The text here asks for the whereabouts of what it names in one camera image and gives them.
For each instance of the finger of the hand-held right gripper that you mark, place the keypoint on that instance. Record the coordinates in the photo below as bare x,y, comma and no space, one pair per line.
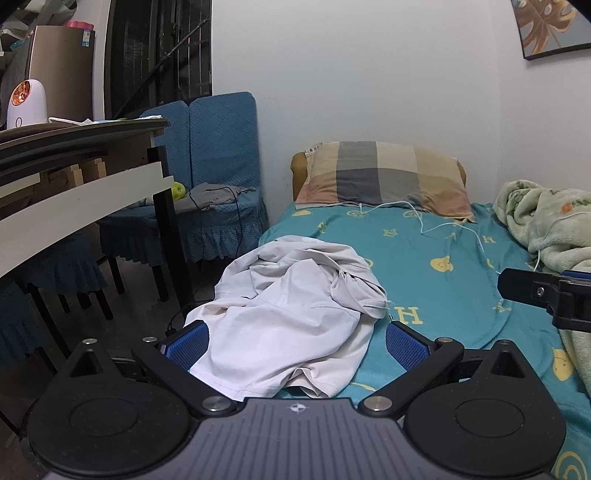
521,288

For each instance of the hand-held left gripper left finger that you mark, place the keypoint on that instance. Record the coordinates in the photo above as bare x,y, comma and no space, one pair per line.
184,344

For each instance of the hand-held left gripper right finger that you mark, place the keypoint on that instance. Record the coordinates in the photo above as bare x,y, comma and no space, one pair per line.
406,346

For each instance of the white shirt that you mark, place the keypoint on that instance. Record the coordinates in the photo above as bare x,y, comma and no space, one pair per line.
277,314

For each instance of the bed with teal printed sheet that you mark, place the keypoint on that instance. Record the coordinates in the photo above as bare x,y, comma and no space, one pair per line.
415,277

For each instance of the green fleece blanket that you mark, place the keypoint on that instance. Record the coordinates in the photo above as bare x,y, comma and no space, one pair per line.
545,217

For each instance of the green plush toy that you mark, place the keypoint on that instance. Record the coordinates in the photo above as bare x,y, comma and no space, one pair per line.
178,191

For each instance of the grey cloth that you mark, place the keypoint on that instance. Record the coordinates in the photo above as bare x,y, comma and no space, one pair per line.
217,194

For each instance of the plaid pillow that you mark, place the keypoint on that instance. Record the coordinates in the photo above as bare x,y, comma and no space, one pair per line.
383,175

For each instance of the wooden table with black legs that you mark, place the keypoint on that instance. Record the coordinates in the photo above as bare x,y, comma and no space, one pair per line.
69,189

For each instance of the brown cushion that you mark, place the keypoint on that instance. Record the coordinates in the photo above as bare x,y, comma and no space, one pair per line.
299,177

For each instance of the framed leaf picture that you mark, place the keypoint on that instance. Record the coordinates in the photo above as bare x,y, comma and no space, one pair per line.
549,27

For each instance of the white humidifier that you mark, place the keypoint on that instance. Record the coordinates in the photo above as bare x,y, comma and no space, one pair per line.
27,110

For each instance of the tan cabinet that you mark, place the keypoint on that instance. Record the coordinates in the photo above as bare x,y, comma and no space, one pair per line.
64,69

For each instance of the dark window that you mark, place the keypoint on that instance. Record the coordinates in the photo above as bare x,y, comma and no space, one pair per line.
138,46

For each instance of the pink container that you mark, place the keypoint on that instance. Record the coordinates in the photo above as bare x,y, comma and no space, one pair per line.
77,24

